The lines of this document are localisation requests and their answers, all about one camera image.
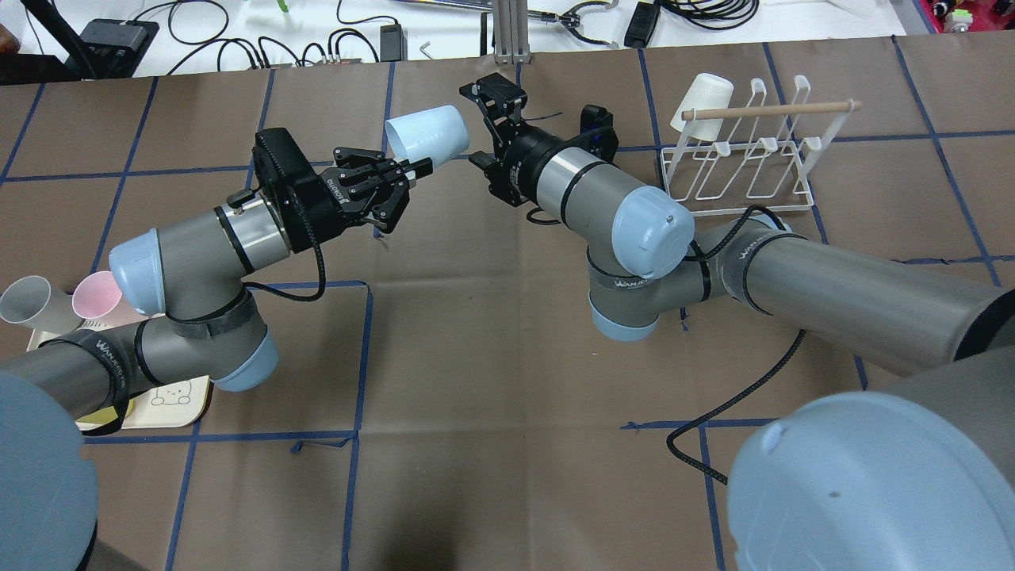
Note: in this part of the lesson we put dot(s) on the grey cup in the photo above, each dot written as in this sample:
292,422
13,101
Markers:
33,302

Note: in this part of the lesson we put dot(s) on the yellow cup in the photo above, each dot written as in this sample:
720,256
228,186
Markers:
98,419

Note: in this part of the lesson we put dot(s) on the cream bunny tray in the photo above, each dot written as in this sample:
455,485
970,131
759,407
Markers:
163,407

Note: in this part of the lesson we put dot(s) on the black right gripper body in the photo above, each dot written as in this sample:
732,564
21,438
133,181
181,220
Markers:
515,169

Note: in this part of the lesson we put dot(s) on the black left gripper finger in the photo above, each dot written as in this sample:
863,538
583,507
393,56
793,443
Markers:
402,170

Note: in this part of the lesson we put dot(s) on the pink cup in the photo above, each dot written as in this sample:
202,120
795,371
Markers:
98,299

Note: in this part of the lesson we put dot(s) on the white wire cup rack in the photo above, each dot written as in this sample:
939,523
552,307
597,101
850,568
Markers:
764,154

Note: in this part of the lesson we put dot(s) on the metal reacher grabber tool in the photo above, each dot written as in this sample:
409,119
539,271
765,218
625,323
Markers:
570,19

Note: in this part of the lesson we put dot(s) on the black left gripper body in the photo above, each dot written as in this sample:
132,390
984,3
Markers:
311,212

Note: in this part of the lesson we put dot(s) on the light blue cup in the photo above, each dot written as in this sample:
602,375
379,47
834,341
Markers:
439,134

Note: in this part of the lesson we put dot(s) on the black power adapter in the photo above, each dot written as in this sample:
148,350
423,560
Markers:
642,24

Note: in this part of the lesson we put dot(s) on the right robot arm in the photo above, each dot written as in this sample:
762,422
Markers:
914,476

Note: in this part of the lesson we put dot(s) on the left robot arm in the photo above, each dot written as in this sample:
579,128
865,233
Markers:
190,284

